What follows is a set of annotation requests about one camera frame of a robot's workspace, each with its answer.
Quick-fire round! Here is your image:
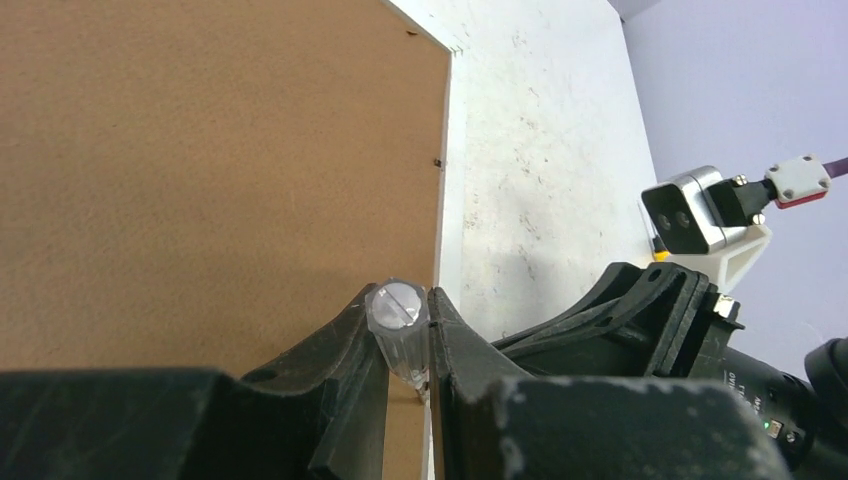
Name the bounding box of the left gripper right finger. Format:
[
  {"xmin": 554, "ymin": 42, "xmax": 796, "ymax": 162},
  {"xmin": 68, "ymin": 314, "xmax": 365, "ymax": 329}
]
[{"xmin": 428, "ymin": 288, "xmax": 789, "ymax": 479}]

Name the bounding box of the yellow handled screwdriver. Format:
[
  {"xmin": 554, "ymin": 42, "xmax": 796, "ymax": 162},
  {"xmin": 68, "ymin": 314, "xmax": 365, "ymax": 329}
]
[{"xmin": 652, "ymin": 237, "xmax": 670, "ymax": 262}]

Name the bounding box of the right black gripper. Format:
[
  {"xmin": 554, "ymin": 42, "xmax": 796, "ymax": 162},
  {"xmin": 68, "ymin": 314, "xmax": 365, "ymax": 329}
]
[{"xmin": 493, "ymin": 262, "xmax": 847, "ymax": 479}]

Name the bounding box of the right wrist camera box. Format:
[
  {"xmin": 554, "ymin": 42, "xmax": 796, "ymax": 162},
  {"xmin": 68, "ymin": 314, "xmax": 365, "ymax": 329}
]
[{"xmin": 641, "ymin": 166, "xmax": 775, "ymax": 293}]

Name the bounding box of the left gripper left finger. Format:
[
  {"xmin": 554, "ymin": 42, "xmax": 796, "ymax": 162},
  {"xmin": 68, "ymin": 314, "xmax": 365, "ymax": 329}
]
[{"xmin": 1, "ymin": 293, "xmax": 388, "ymax": 479}]

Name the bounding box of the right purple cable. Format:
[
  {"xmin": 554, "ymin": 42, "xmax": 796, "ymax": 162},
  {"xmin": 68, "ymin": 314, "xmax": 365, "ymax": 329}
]
[{"xmin": 765, "ymin": 153, "xmax": 848, "ymax": 212}]

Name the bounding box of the white picture frame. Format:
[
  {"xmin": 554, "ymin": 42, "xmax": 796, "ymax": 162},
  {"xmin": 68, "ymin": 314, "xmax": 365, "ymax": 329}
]
[{"xmin": 1, "ymin": 1, "xmax": 452, "ymax": 479}]

